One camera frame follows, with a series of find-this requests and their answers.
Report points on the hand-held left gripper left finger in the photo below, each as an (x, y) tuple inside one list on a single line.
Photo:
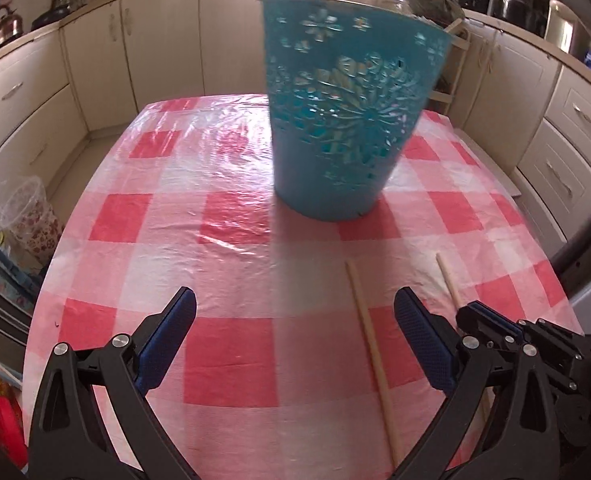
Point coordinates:
[(168, 340)]

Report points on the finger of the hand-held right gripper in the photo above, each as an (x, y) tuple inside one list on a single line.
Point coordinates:
[(505, 317), (475, 322)]

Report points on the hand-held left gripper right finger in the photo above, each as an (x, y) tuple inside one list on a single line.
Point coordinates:
[(425, 345)]

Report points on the pale wooden chopstick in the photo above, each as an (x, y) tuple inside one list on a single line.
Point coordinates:
[(370, 340)]

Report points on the blue perforated plastic basket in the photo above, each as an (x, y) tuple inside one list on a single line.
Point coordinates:
[(335, 160)]

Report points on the red checkered tablecloth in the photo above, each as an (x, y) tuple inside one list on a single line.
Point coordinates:
[(225, 260)]

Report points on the floral bin with plastic bag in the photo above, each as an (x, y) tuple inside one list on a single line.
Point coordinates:
[(28, 220)]

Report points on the cream cabinet with drawers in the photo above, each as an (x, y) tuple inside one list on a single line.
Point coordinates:
[(550, 125)]

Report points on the cream drawer cabinet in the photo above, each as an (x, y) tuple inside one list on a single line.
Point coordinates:
[(20, 120)]

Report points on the cream door cabinet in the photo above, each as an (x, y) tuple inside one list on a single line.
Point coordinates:
[(175, 45)]

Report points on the steel pot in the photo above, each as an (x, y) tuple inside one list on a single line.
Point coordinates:
[(513, 6)]

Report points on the bag of green vegetables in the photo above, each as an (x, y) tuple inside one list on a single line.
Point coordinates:
[(430, 0)]

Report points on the black wok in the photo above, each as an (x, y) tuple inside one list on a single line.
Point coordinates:
[(50, 17)]

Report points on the steel kettle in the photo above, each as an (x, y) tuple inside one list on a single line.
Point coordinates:
[(5, 27)]

